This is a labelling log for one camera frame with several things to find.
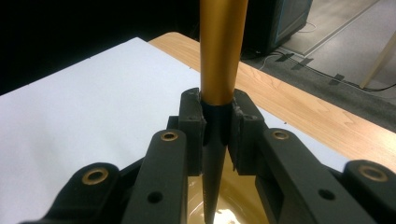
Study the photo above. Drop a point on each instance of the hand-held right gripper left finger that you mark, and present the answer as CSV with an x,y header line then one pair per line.
x,y
194,140

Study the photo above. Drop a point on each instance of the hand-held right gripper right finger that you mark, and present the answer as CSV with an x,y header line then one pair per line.
x,y
246,140

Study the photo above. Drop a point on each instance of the beige square cup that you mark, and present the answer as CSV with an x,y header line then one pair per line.
x,y
243,193

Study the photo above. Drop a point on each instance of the black tape strip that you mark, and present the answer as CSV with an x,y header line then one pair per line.
x,y
285,57
302,63
336,79

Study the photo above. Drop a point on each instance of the white table mat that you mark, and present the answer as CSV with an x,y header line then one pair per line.
x,y
77,109

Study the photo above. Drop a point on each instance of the dark cabinet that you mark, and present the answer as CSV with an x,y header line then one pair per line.
x,y
274,21

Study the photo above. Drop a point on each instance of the light wooden frame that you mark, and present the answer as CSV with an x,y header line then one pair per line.
x,y
378,60

